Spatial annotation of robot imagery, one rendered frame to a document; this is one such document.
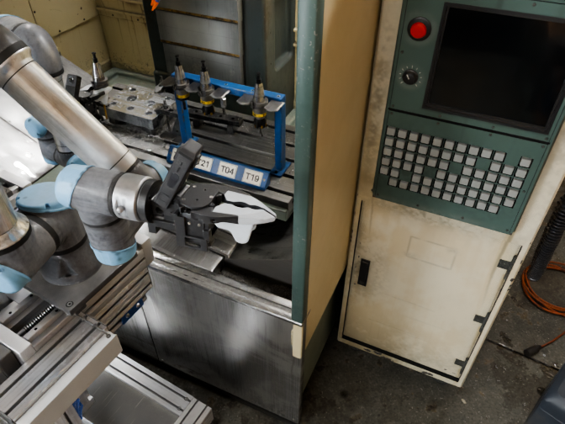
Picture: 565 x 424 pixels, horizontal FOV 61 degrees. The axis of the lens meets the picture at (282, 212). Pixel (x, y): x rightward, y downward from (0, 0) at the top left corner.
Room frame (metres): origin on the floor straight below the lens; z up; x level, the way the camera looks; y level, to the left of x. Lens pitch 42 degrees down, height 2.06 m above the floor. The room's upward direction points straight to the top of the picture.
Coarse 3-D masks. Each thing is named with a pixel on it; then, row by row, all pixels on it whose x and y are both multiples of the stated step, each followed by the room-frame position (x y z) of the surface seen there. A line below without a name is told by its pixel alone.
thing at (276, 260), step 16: (272, 224) 1.42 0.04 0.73; (288, 224) 1.39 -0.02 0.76; (256, 240) 1.34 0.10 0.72; (272, 240) 1.31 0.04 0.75; (288, 240) 1.28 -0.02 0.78; (240, 256) 1.27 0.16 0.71; (256, 256) 1.24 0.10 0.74; (272, 256) 1.21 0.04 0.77; (288, 256) 1.18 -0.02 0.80; (240, 272) 1.25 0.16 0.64; (256, 272) 1.22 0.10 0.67; (272, 272) 1.19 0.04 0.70; (288, 272) 1.16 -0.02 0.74
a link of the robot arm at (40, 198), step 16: (32, 192) 0.82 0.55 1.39; (48, 192) 0.82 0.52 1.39; (32, 208) 0.76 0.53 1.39; (48, 208) 0.77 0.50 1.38; (64, 208) 0.79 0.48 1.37; (48, 224) 0.75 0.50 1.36; (64, 224) 0.78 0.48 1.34; (80, 224) 0.82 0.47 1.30; (64, 240) 0.77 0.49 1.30; (80, 240) 0.80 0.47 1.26
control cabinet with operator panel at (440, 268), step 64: (384, 0) 1.29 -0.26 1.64; (448, 0) 1.19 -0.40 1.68; (512, 0) 1.13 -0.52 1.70; (384, 64) 1.28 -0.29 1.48; (448, 64) 1.19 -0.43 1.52; (512, 64) 1.13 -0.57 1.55; (384, 128) 1.24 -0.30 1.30; (448, 128) 1.16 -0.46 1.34; (512, 128) 1.09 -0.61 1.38; (384, 192) 1.22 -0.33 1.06; (448, 192) 1.14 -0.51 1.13; (512, 192) 1.07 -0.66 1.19; (384, 256) 1.25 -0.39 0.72; (448, 256) 1.16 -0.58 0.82; (512, 256) 1.08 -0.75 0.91; (384, 320) 1.23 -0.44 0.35; (448, 320) 1.13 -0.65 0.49
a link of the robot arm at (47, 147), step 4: (40, 140) 1.41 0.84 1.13; (44, 140) 1.41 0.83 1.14; (48, 140) 1.41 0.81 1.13; (52, 140) 1.42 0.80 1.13; (40, 144) 1.42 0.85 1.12; (44, 144) 1.41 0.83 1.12; (48, 144) 1.41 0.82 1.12; (52, 144) 1.41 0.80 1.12; (40, 148) 1.42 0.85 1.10; (44, 148) 1.41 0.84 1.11; (48, 148) 1.40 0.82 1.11; (52, 148) 1.39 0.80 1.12; (44, 152) 1.41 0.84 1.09; (48, 152) 1.39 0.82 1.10; (52, 152) 1.38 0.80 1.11; (44, 156) 1.41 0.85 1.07; (48, 156) 1.40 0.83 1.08; (52, 156) 1.38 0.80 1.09; (48, 160) 1.41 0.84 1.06; (52, 160) 1.41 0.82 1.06; (52, 164) 1.41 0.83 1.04; (56, 164) 1.41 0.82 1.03
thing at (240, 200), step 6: (228, 192) 0.59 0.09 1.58; (234, 192) 0.59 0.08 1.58; (228, 198) 0.57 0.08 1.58; (234, 198) 0.57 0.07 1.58; (240, 198) 0.57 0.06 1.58; (246, 198) 0.57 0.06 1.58; (252, 198) 0.57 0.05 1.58; (234, 204) 0.56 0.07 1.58; (240, 204) 0.56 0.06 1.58; (246, 204) 0.56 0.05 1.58; (252, 204) 0.55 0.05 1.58; (258, 204) 0.56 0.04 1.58; (264, 204) 0.56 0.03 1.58; (270, 210) 0.55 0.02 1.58; (276, 216) 0.54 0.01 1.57
